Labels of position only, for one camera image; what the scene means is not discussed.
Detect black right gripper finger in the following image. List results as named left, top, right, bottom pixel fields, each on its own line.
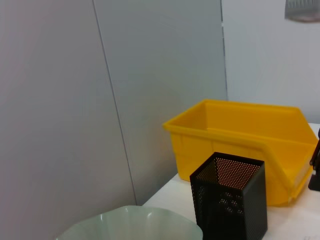
left=307, top=127, right=320, bottom=193

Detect black mesh pen holder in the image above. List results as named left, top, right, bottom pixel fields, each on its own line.
left=189, top=151, right=269, bottom=240

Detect pale green wavy fruit bowl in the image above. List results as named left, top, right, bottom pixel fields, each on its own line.
left=55, top=205, right=204, bottom=240

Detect yellow plastic storage bin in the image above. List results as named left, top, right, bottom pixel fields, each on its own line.
left=162, top=98, right=320, bottom=207

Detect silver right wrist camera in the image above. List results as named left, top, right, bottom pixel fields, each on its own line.
left=284, top=0, right=320, bottom=24

